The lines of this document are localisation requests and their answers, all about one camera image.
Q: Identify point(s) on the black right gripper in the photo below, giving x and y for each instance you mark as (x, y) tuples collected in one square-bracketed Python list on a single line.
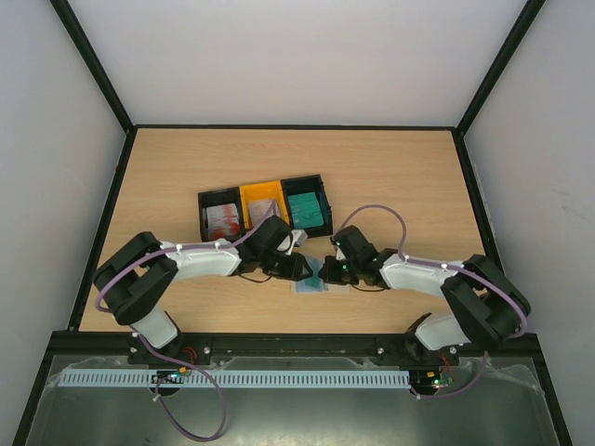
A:
[(338, 270)]

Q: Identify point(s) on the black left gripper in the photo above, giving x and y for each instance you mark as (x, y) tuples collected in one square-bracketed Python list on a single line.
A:
[(290, 273)]

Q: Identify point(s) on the green VIP card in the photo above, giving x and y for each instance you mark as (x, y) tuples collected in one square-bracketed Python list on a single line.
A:
[(311, 286)]

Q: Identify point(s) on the beige card holder wallet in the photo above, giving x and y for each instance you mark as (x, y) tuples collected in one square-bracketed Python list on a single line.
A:
[(316, 264)]

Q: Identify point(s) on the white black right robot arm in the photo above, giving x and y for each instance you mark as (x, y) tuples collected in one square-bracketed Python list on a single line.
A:
[(485, 309)]

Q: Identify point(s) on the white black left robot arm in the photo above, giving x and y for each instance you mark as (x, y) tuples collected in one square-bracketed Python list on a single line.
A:
[(133, 280)]

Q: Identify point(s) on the green card stack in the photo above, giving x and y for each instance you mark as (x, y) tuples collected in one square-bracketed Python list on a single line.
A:
[(305, 211)]

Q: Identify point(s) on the white pink card stack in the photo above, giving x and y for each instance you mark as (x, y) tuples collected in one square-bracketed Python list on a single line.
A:
[(259, 209)]

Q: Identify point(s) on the red white card stack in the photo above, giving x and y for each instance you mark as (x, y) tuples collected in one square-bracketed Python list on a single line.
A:
[(222, 221)]

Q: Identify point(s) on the black bin right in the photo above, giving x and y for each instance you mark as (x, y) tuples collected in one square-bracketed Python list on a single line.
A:
[(297, 185)]

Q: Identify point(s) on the black bin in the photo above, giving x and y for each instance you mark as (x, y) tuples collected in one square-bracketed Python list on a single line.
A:
[(216, 197), (297, 185)]

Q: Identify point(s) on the yellow bin middle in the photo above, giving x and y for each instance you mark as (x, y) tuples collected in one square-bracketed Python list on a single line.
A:
[(257, 199)]

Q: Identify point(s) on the black bin left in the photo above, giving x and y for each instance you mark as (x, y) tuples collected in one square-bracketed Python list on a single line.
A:
[(216, 197)]

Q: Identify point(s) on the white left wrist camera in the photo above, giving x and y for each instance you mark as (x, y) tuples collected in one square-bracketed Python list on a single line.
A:
[(296, 238)]

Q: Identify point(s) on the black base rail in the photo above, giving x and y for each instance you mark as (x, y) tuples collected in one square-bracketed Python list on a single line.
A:
[(398, 350)]

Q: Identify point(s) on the black enclosure frame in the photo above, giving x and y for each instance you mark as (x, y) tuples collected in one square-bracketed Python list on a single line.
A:
[(77, 34)]

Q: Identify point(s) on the grey slotted cable duct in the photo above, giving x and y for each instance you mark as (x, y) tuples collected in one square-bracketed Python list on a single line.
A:
[(237, 379)]

